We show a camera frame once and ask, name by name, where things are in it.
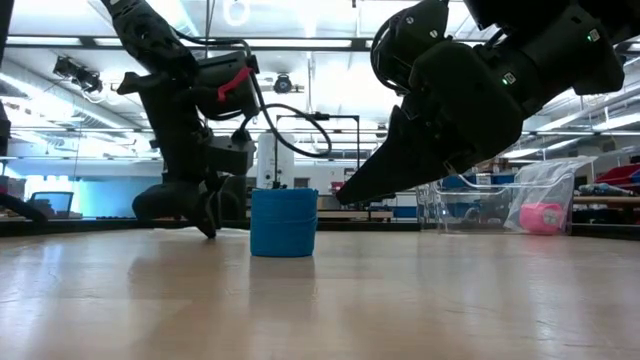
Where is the pink bandage roll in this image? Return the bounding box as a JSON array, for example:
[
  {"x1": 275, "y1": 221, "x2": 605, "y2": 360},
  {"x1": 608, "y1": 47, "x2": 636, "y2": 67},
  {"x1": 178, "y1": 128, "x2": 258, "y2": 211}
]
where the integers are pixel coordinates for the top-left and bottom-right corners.
[{"x1": 518, "y1": 201, "x2": 566, "y2": 236}]

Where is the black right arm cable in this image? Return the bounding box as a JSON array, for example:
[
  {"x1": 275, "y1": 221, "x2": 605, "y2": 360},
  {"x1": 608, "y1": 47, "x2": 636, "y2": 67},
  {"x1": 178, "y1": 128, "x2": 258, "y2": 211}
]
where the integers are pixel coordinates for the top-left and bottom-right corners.
[{"x1": 369, "y1": 14, "x2": 402, "y2": 97}]

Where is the wooden shelf board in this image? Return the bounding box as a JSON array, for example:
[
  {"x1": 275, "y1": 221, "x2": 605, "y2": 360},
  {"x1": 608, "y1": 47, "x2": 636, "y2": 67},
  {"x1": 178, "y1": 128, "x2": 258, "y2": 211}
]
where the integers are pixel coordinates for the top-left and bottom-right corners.
[{"x1": 572, "y1": 195, "x2": 640, "y2": 207}]

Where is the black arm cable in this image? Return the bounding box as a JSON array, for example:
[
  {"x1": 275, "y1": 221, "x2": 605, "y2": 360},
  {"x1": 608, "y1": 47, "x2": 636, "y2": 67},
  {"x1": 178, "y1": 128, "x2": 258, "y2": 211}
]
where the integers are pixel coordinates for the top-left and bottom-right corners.
[
  {"x1": 369, "y1": 14, "x2": 402, "y2": 97},
  {"x1": 238, "y1": 102, "x2": 334, "y2": 160}
]

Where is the red storage bin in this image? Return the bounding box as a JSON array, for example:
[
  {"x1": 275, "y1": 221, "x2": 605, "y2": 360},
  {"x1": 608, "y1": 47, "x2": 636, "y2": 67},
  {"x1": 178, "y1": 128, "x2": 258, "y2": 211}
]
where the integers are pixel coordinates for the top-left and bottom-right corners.
[{"x1": 594, "y1": 163, "x2": 640, "y2": 187}]

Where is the blue elastic bandage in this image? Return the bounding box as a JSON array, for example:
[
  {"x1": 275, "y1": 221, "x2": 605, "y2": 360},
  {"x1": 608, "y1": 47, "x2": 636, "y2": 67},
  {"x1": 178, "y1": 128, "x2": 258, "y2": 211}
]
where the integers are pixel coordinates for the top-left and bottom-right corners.
[{"x1": 249, "y1": 187, "x2": 320, "y2": 259}]

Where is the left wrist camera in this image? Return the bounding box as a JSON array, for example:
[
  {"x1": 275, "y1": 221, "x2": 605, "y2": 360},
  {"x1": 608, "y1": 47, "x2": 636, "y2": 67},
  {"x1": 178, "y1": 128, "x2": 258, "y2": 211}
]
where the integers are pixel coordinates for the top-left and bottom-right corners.
[{"x1": 204, "y1": 132, "x2": 257, "y2": 177}]

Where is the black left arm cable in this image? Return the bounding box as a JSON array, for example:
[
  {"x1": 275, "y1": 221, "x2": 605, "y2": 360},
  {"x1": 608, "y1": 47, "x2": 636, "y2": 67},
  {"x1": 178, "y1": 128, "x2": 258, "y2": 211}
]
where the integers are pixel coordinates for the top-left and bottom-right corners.
[{"x1": 238, "y1": 102, "x2": 334, "y2": 160}]

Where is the background wooden table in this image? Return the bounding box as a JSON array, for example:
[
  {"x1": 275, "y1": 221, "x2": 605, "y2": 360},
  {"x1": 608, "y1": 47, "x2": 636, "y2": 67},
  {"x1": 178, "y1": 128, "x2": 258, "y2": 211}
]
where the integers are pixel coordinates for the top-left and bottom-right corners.
[{"x1": 317, "y1": 209, "x2": 396, "y2": 222}]

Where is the black ceiling device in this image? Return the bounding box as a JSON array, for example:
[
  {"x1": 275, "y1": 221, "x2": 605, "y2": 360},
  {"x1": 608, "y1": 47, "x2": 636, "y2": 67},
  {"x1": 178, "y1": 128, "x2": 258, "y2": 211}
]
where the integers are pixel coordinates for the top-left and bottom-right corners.
[{"x1": 53, "y1": 55, "x2": 104, "y2": 95}]

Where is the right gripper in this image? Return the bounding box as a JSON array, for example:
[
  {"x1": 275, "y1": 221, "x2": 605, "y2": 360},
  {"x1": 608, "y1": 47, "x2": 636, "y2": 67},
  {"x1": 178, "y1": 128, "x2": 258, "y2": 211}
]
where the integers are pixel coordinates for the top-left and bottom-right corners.
[{"x1": 335, "y1": 0, "x2": 524, "y2": 206}]

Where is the black background frame stand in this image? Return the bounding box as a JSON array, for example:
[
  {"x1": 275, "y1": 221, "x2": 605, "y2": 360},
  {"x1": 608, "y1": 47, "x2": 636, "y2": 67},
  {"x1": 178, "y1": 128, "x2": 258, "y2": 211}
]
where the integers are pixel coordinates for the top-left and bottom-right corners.
[{"x1": 273, "y1": 112, "x2": 362, "y2": 190}]

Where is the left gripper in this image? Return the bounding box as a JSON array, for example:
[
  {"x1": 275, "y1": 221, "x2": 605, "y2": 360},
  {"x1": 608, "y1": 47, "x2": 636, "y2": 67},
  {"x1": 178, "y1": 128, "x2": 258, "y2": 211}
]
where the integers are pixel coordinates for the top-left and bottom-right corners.
[{"x1": 132, "y1": 173, "x2": 226, "y2": 239}]

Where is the clear plastic bag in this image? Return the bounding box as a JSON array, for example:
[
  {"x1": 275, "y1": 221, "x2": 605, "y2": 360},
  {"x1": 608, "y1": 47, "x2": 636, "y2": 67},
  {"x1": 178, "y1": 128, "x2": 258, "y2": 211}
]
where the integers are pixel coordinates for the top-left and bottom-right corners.
[{"x1": 503, "y1": 155, "x2": 599, "y2": 236}]

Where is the black ceiling camera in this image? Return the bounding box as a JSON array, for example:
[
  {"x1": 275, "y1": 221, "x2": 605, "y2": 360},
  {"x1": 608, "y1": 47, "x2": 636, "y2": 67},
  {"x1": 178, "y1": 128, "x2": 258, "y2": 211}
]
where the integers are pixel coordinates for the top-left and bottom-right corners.
[{"x1": 272, "y1": 73, "x2": 306, "y2": 96}]

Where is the clear plastic bin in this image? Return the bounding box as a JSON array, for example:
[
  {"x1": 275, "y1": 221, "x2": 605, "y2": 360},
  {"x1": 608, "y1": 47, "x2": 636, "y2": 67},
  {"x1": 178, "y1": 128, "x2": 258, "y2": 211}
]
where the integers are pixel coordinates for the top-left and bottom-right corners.
[{"x1": 414, "y1": 169, "x2": 576, "y2": 235}]

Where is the red strap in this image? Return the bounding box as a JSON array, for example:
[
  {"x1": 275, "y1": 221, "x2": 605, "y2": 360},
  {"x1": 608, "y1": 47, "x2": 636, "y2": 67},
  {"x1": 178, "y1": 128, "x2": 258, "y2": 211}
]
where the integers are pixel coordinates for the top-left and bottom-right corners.
[{"x1": 216, "y1": 66, "x2": 255, "y2": 104}]

